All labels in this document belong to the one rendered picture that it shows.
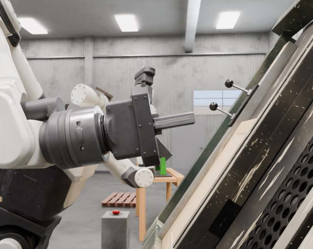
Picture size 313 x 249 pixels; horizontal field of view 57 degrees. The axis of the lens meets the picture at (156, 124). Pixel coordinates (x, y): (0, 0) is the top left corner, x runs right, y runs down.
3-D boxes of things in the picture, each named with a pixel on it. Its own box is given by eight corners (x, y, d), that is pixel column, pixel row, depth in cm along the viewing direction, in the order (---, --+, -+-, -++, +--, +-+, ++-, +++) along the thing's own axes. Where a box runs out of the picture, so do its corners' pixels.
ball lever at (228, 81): (250, 100, 120) (224, 87, 127) (255, 92, 120) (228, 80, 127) (249, 96, 116) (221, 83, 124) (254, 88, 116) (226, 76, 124)
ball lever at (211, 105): (234, 123, 119) (208, 109, 126) (240, 116, 119) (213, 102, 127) (232, 120, 116) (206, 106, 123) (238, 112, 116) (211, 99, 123)
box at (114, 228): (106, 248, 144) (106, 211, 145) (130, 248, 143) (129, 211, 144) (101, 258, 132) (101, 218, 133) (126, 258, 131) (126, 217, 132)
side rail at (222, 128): (175, 228, 143) (157, 215, 144) (296, 48, 147) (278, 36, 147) (176, 232, 137) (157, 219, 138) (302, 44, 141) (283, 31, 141)
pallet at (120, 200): (136, 208, 546) (136, 203, 547) (98, 207, 555) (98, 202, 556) (145, 197, 658) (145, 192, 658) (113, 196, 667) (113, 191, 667)
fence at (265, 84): (166, 238, 119) (157, 232, 119) (292, 50, 122) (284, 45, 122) (166, 242, 114) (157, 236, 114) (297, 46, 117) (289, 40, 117)
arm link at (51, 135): (70, 166, 38) (-13, 181, 39) (91, 167, 49) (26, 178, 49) (60, 86, 40) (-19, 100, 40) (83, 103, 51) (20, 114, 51)
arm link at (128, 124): (160, 169, 38) (72, 184, 39) (160, 163, 48) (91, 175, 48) (144, 77, 39) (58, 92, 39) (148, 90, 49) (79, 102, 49)
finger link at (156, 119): (195, 116, 42) (153, 124, 42) (193, 118, 45) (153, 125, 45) (193, 105, 42) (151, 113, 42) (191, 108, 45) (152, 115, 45)
